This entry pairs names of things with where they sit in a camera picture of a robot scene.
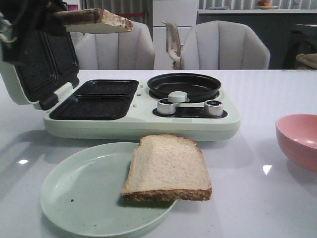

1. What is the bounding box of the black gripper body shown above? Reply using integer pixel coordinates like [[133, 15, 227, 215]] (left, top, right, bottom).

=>
[[0, 0, 67, 64]]

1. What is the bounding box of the pink bowl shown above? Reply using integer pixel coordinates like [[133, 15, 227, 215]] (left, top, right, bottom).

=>
[[275, 114, 317, 172]]

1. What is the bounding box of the white cabinet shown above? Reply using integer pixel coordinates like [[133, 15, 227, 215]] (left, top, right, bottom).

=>
[[153, 0, 199, 70]]

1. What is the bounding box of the grey upholstered chair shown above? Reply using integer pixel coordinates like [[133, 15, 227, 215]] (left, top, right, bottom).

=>
[[75, 22, 155, 70], [180, 20, 270, 70]]

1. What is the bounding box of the silver control knob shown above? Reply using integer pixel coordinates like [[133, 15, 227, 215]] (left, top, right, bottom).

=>
[[157, 98, 176, 115], [204, 100, 223, 117]]

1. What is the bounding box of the left grey upholstered chair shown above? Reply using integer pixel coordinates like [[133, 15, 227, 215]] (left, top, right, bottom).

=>
[[75, 22, 155, 70]]

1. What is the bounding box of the mint green sandwich maker lid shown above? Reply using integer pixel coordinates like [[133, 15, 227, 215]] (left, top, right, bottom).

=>
[[0, 31, 79, 111]]

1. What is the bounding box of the mint green round plate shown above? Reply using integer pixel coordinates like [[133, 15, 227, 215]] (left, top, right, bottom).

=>
[[40, 142, 174, 238]]

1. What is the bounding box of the right silver control knob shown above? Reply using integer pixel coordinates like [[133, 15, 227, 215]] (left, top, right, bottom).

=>
[[204, 100, 223, 117]]

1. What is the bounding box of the right grey upholstered chair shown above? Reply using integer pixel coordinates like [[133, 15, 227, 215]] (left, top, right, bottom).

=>
[[180, 20, 270, 70]]

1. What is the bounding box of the fruit plate on counter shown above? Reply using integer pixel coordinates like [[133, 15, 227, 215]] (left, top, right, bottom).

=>
[[256, 0, 278, 9]]

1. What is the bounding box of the mint green breakfast maker base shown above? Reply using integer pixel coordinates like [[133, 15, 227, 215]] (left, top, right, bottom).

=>
[[44, 79, 241, 141]]

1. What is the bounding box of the beige office chair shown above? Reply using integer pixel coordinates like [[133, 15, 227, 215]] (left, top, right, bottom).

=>
[[161, 21, 182, 70]]

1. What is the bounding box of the left silver control knob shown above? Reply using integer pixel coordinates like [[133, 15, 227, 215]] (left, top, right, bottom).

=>
[[157, 98, 176, 115]]

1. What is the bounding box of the dark washing machine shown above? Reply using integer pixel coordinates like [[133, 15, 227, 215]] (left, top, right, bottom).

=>
[[283, 24, 317, 69]]

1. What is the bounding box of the black round frying pan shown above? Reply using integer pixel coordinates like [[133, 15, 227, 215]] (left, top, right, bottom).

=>
[[147, 72, 221, 103]]

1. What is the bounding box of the white bread slice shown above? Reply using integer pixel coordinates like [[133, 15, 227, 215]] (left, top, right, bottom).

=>
[[121, 134, 212, 201], [54, 8, 133, 34]]

